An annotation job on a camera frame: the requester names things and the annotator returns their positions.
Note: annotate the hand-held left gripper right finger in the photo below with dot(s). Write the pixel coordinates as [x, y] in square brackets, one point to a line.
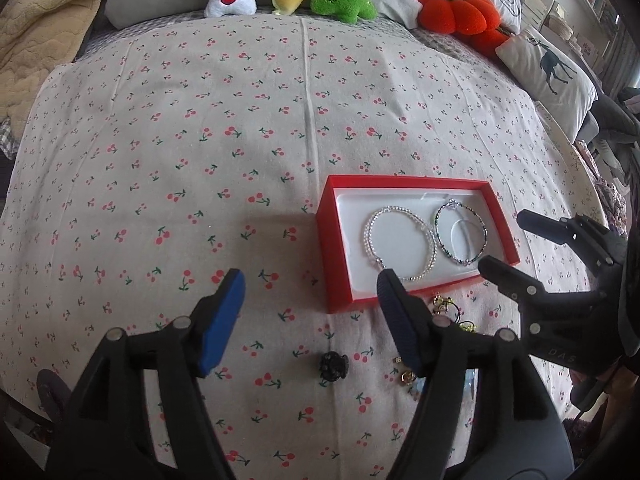
[400, 320]

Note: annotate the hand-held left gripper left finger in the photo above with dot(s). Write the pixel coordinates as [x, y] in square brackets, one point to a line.
[225, 320]

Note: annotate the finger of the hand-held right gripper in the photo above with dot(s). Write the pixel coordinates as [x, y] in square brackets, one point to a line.
[550, 227]
[510, 280]

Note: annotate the black hair claw clip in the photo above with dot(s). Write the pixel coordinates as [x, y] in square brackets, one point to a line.
[334, 366]

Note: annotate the red jewelry box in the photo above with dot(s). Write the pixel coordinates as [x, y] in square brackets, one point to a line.
[357, 240]

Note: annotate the floral cloth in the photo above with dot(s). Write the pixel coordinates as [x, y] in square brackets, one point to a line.
[607, 190]

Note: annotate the grey chair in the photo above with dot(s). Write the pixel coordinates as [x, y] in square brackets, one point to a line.
[610, 115]

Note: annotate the white deer print pillow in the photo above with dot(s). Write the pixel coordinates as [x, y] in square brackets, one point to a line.
[540, 75]

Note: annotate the cherry print bedsheet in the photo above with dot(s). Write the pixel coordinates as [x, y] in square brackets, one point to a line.
[200, 160]

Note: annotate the woven basket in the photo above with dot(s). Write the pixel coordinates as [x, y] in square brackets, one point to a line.
[560, 25]

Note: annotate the stack of books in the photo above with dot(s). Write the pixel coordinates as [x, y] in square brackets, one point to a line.
[530, 0]

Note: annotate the orange pumpkin plush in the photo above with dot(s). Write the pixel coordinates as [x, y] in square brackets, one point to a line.
[455, 12]

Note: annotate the beige quilted blanket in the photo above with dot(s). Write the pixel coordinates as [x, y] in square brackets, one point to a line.
[40, 35]

